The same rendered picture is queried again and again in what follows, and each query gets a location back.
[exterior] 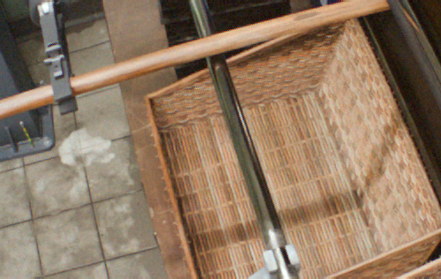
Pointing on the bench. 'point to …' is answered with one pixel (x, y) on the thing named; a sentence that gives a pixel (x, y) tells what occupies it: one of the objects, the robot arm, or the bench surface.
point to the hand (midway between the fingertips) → (63, 88)
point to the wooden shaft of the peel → (1, 109)
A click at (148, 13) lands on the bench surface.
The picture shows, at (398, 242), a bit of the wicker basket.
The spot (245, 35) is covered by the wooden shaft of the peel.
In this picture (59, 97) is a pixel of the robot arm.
